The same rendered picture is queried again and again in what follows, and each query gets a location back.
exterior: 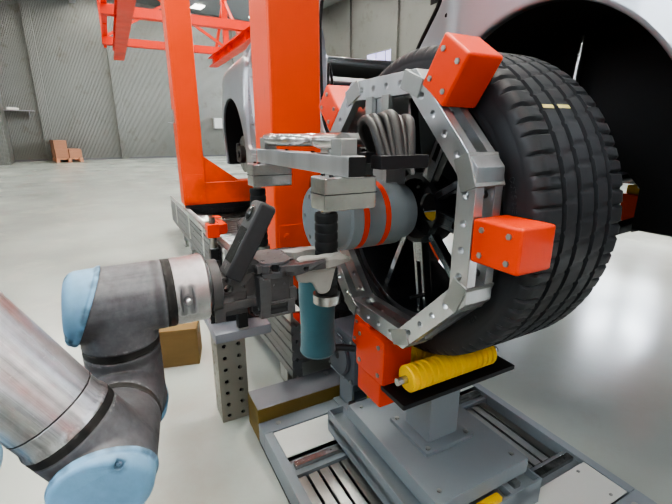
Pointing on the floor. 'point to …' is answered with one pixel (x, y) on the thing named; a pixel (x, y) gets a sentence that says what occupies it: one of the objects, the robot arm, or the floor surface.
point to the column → (230, 379)
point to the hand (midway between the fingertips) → (336, 252)
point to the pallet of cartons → (64, 152)
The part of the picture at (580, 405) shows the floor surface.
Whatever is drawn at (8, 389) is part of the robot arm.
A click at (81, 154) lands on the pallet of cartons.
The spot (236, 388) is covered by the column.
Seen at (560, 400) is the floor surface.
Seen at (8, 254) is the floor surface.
